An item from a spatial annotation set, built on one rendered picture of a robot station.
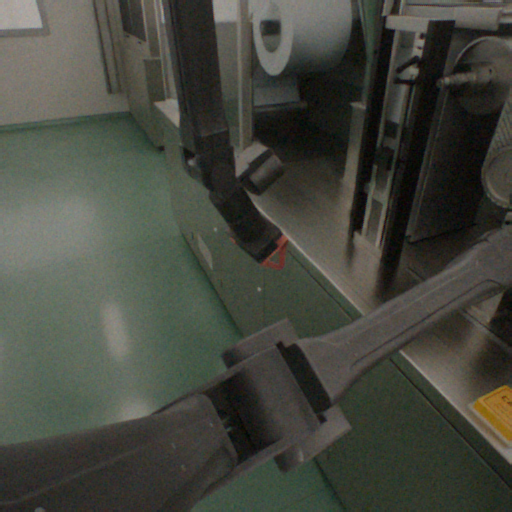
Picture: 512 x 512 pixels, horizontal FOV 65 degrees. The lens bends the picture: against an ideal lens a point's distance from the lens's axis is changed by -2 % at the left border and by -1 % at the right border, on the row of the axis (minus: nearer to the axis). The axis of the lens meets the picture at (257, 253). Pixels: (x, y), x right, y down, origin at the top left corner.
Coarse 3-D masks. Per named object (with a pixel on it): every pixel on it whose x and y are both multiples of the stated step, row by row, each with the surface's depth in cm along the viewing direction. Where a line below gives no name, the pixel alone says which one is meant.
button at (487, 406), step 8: (496, 392) 67; (504, 392) 67; (480, 400) 66; (488, 400) 66; (496, 400) 66; (504, 400) 66; (480, 408) 66; (488, 408) 65; (496, 408) 64; (504, 408) 64; (488, 416) 65; (496, 416) 63; (504, 416) 63; (496, 424) 63; (504, 424) 62; (504, 432) 62
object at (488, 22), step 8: (456, 8) 79; (464, 8) 77; (472, 8) 76; (480, 8) 74; (488, 8) 73; (496, 8) 72; (504, 8) 77; (456, 16) 79; (464, 16) 78; (472, 16) 76; (480, 16) 75; (488, 16) 73; (496, 16) 72; (504, 16) 74; (456, 24) 80; (464, 24) 78; (472, 24) 77; (480, 24) 75; (488, 24) 74; (496, 24) 73
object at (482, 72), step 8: (464, 64) 77; (472, 64) 77; (480, 64) 77; (488, 64) 78; (456, 72) 79; (464, 72) 78; (472, 72) 76; (480, 72) 76; (488, 72) 77; (496, 72) 78; (472, 80) 77; (480, 80) 77; (488, 80) 77; (464, 88) 79; (472, 88) 77; (480, 88) 78; (488, 88) 79; (456, 96) 81; (464, 96) 79; (472, 96) 80
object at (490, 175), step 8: (496, 152) 81; (504, 152) 80; (488, 160) 83; (496, 160) 82; (504, 160) 80; (488, 168) 84; (496, 168) 82; (504, 168) 80; (488, 176) 84; (496, 176) 83; (504, 176) 81; (488, 184) 84; (496, 184) 83; (504, 184) 81; (488, 192) 85; (496, 192) 84; (504, 192) 82; (496, 200) 83; (504, 200) 82
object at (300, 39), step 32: (160, 0) 204; (224, 0) 133; (256, 0) 123; (288, 0) 127; (320, 0) 131; (352, 0) 135; (224, 32) 139; (256, 32) 128; (288, 32) 132; (320, 32) 136; (352, 32) 141; (224, 64) 146; (256, 64) 133; (288, 64) 138; (320, 64) 142; (352, 64) 148; (224, 96) 153; (256, 96) 139; (288, 96) 144; (320, 96) 149; (352, 96) 155; (256, 128) 145; (288, 128) 150; (320, 128) 156; (288, 160) 158
